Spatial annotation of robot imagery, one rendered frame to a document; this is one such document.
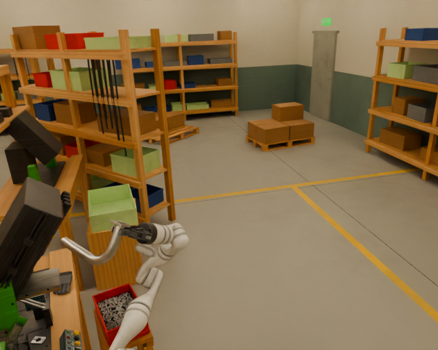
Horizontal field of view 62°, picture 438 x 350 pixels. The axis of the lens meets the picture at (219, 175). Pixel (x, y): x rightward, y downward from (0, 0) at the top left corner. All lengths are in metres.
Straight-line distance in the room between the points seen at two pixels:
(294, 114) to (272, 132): 0.85
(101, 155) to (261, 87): 7.19
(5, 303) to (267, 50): 9.99
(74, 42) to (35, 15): 5.94
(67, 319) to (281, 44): 9.98
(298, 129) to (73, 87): 4.50
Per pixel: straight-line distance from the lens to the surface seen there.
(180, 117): 8.80
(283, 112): 7.76
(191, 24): 10.49
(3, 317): 1.96
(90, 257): 1.27
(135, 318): 1.49
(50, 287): 2.03
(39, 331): 2.17
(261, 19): 10.99
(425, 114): 6.36
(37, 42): 5.33
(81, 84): 4.64
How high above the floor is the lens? 2.26
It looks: 22 degrees down
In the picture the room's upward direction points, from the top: 2 degrees counter-clockwise
